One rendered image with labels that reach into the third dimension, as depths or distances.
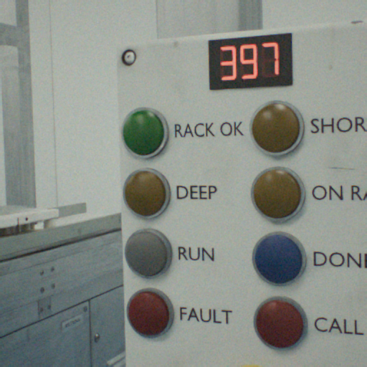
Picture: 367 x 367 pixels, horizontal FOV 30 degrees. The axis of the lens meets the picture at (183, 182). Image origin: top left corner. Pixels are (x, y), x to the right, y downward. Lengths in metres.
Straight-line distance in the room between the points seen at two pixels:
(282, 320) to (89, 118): 4.34
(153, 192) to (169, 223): 0.02
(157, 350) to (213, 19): 0.21
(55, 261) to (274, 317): 1.15
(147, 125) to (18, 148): 1.50
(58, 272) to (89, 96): 3.26
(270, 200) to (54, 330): 1.28
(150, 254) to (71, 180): 4.39
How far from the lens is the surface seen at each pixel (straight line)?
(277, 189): 0.37
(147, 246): 0.40
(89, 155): 4.70
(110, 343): 1.86
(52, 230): 1.49
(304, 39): 0.38
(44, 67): 4.93
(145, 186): 0.40
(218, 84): 0.39
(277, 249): 0.38
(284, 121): 0.37
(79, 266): 1.60
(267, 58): 0.38
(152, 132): 0.40
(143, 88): 0.41
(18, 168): 1.89
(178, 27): 0.47
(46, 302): 1.56
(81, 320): 1.71
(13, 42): 1.35
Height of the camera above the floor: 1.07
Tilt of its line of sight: 3 degrees down
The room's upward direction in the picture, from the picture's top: 2 degrees counter-clockwise
